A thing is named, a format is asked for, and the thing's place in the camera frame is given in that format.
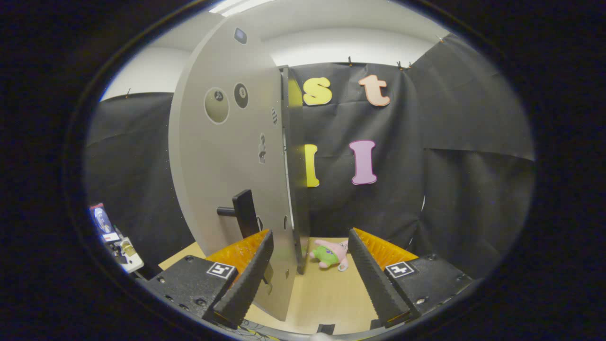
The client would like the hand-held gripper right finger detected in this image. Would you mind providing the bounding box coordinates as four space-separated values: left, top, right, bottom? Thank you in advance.
347 227 474 329

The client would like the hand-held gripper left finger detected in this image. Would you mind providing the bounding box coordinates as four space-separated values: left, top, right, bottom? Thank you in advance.
142 230 275 329

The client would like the black frame shoe cabinet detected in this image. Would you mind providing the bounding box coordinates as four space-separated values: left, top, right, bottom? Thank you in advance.
278 65 313 275

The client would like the grey shoe cabinet door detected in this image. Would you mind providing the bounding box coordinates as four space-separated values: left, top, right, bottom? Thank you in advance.
168 14 303 323

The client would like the pink and green plush toy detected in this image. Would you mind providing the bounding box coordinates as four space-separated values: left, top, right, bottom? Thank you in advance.
309 239 350 272

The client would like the white box with brass item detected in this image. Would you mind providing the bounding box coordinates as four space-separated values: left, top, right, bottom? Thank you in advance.
110 237 144 274

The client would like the black backdrop cloth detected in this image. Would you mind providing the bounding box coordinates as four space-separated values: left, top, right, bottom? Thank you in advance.
85 33 536 281

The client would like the long ceiling light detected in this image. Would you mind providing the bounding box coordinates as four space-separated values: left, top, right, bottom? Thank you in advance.
208 0 276 18

